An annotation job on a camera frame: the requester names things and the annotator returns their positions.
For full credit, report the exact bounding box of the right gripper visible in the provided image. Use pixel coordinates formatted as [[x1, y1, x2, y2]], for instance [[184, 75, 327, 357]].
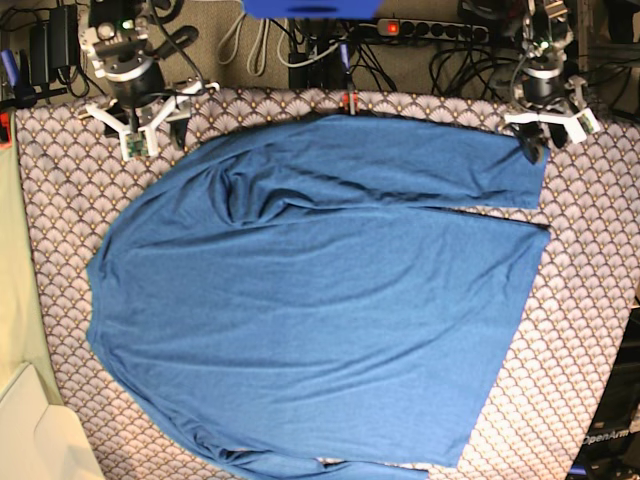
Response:
[[103, 62, 189, 149]]

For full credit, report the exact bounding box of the fan-patterned tablecloth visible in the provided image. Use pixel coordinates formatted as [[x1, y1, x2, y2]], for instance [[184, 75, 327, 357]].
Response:
[[16, 102, 639, 479]]

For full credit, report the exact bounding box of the black power strip red switch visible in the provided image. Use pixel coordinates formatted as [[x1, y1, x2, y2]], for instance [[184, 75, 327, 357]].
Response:
[[376, 18, 490, 44]]

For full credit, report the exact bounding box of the red table clamp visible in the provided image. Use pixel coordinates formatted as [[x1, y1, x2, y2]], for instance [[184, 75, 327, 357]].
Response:
[[342, 90, 359, 116]]

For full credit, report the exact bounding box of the blue box top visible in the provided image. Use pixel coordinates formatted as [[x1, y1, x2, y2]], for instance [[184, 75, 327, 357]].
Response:
[[243, 0, 382, 19]]

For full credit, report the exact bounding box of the blue T-shirt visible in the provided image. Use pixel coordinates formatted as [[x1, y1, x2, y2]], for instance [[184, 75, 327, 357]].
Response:
[[87, 115, 550, 479]]

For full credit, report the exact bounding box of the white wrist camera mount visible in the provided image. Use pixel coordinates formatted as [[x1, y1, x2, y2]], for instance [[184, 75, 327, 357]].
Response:
[[504, 75, 601, 143], [85, 81, 220, 162]]

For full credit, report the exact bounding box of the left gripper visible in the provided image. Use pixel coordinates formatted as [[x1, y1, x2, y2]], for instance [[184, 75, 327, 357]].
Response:
[[514, 68, 568, 165]]

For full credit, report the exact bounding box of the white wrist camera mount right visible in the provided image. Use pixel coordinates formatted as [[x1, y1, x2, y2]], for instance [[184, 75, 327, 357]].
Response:
[[85, 81, 220, 162]]

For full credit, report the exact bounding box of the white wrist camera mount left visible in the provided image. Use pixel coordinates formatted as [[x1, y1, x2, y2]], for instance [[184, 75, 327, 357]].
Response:
[[504, 75, 601, 143]]

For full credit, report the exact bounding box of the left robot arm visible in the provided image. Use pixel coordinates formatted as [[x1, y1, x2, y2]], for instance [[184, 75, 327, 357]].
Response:
[[509, 1, 573, 164]]

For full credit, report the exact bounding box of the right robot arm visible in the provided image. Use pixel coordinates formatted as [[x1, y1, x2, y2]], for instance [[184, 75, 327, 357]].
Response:
[[78, 1, 204, 160]]

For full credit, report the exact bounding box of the black power adapter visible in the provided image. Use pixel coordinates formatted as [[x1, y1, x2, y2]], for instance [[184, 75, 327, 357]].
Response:
[[29, 4, 80, 87]]

